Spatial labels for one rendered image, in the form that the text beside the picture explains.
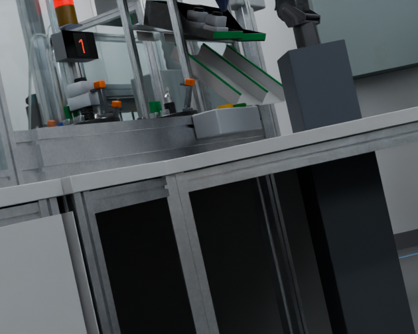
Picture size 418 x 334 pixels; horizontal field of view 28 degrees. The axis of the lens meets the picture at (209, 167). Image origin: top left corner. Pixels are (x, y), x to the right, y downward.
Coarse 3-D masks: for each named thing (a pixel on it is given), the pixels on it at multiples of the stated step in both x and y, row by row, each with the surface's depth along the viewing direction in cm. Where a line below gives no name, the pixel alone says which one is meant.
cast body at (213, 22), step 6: (216, 12) 238; (210, 18) 238; (216, 18) 237; (222, 18) 238; (204, 24) 241; (210, 24) 238; (216, 24) 237; (222, 24) 239; (216, 30) 237; (222, 30) 238
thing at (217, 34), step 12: (156, 12) 247; (168, 12) 244; (180, 12) 258; (144, 24) 251; (156, 24) 248; (168, 24) 245; (204, 36) 237; (216, 36) 235; (228, 36) 239; (240, 36) 244
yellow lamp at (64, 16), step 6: (60, 6) 208; (66, 6) 209; (72, 6) 210; (60, 12) 209; (66, 12) 208; (72, 12) 209; (60, 18) 209; (66, 18) 208; (72, 18) 209; (60, 24) 209; (66, 24) 208
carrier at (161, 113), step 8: (168, 88) 226; (168, 96) 219; (152, 104) 221; (160, 104) 224; (168, 104) 219; (152, 112) 221; (160, 112) 215; (168, 112) 215; (176, 112) 220; (184, 112) 214; (192, 112) 216
